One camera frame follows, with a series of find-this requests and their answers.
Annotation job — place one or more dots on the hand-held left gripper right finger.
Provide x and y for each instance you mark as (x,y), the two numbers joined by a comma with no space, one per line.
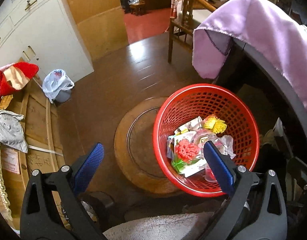
(218,167)

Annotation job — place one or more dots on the round wooden pedestal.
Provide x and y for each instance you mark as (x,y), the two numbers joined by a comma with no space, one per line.
(138,142)

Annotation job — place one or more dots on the purple printed tablecloth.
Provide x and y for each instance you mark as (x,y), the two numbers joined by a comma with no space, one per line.
(256,30)

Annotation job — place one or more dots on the grey crumpled cloth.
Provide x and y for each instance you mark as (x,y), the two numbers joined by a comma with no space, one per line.
(7,130)

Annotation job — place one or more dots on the red green printed packet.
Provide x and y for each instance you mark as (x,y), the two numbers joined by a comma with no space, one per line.
(187,152)

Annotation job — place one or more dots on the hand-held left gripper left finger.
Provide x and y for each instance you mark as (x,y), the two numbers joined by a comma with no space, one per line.
(91,165)

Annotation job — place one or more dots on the white cabinet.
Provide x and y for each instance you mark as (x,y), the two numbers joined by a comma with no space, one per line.
(43,30)

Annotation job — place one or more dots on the black round object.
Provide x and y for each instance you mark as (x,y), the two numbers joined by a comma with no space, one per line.
(101,202)

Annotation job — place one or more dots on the yellow foam fruit net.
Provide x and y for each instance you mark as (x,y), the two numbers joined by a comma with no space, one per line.
(214,123)

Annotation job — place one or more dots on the small wooden chair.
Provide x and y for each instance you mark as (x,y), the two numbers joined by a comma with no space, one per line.
(138,3)

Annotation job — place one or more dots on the red fleece cloth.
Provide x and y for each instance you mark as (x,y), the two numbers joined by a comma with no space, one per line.
(26,71)

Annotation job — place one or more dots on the small grey bin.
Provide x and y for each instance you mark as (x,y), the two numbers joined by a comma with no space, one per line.
(63,97)

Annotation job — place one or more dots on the grey fuzzy cushion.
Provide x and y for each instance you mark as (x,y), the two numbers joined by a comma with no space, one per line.
(156,226)

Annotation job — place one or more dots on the wooden crate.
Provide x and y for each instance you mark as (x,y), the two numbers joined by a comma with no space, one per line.
(36,125)

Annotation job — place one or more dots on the clear plastic cup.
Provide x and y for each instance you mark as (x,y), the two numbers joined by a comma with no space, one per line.
(210,175)

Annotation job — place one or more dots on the white wrapper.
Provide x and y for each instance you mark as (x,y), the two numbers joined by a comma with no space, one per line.
(191,124)

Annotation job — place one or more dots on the curved wooden armchair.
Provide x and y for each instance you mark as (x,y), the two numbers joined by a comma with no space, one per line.
(186,17)

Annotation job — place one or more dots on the red plastic mesh basket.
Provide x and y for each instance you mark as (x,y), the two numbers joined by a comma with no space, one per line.
(193,100)

